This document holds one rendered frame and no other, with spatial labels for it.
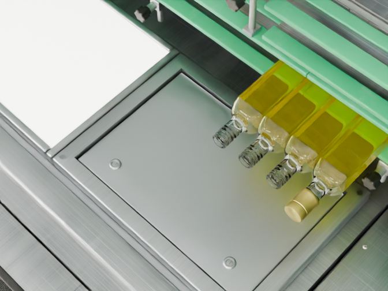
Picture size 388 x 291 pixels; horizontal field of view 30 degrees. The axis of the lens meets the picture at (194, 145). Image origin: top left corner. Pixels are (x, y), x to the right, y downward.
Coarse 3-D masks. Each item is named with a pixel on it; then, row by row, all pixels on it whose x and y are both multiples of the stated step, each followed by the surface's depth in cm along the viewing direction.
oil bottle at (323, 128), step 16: (320, 112) 118; (336, 112) 118; (352, 112) 118; (304, 128) 116; (320, 128) 116; (336, 128) 116; (288, 144) 115; (304, 144) 115; (320, 144) 114; (304, 160) 114
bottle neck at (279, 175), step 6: (288, 156) 115; (282, 162) 115; (288, 162) 114; (294, 162) 115; (276, 168) 114; (282, 168) 114; (288, 168) 114; (294, 168) 115; (270, 174) 114; (276, 174) 113; (282, 174) 114; (288, 174) 114; (270, 180) 115; (276, 180) 113; (282, 180) 113; (276, 186) 115
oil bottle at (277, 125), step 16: (304, 80) 122; (288, 96) 120; (304, 96) 120; (320, 96) 120; (272, 112) 118; (288, 112) 118; (304, 112) 118; (272, 128) 117; (288, 128) 117; (272, 144) 117
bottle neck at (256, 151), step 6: (258, 138) 118; (252, 144) 117; (258, 144) 117; (264, 144) 117; (246, 150) 117; (252, 150) 116; (258, 150) 116; (264, 150) 117; (240, 156) 117; (246, 156) 116; (252, 156) 116; (258, 156) 116; (246, 162) 118; (252, 162) 116
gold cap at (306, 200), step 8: (304, 192) 112; (312, 192) 112; (296, 200) 111; (304, 200) 111; (312, 200) 111; (288, 208) 111; (296, 208) 110; (304, 208) 111; (312, 208) 112; (296, 216) 111; (304, 216) 111
